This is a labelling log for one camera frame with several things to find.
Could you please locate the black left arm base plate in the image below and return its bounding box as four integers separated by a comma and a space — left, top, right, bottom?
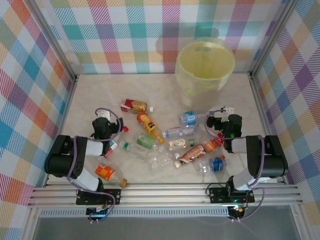
75, 188, 122, 206

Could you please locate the aluminium table edge rail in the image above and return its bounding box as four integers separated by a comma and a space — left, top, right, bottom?
42, 74, 80, 188
248, 73, 288, 186

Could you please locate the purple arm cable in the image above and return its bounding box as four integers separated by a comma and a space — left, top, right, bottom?
204, 107, 266, 222
66, 107, 125, 225

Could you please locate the orange juice bottle black label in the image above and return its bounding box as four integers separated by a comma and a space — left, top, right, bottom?
136, 111, 166, 145

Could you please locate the aluminium frame post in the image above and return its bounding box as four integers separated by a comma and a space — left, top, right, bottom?
24, 0, 77, 80
249, 0, 300, 77

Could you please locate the clear bottle red label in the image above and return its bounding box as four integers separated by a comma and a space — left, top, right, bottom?
102, 138, 120, 159

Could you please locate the crushed clear bottle white cap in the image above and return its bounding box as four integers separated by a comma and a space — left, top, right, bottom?
148, 151, 181, 171

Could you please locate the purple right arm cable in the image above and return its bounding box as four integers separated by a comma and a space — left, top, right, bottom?
204, 107, 266, 222

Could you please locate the aluminium mounting rail beam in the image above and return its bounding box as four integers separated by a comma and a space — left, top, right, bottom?
26, 181, 304, 209

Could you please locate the green label plastic bottle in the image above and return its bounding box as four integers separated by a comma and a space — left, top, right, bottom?
136, 132, 159, 150

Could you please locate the water bottle blue barcode label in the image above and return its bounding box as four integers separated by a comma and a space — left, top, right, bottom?
178, 111, 209, 126

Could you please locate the small bottle green cap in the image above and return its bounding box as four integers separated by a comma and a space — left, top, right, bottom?
168, 138, 196, 152

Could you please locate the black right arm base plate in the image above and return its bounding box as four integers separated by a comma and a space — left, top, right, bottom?
207, 186, 256, 204

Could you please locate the clear bottle green neck band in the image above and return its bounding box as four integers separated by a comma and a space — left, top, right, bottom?
119, 140, 151, 161

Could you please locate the brown label drink bottle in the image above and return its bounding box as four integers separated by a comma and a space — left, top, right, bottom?
173, 144, 207, 169

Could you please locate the translucent yellow round bin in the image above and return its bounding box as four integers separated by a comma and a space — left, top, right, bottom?
174, 37, 236, 115

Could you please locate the clear water bottle pale label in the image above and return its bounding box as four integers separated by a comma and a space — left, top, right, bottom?
161, 125, 198, 139

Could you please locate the orange label bottle tan cap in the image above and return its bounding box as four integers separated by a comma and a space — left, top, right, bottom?
95, 162, 128, 188

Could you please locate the orange bottle red cap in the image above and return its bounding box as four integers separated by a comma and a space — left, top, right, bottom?
203, 133, 225, 153

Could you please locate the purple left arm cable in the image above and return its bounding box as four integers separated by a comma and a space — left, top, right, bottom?
66, 107, 125, 225

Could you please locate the clear bottle dark blue label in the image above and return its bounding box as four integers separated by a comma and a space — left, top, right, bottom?
193, 156, 228, 175

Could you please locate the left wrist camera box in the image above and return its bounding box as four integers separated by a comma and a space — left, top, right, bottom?
96, 111, 111, 123

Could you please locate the grey slotted cable duct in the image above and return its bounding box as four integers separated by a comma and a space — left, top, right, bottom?
39, 208, 231, 219

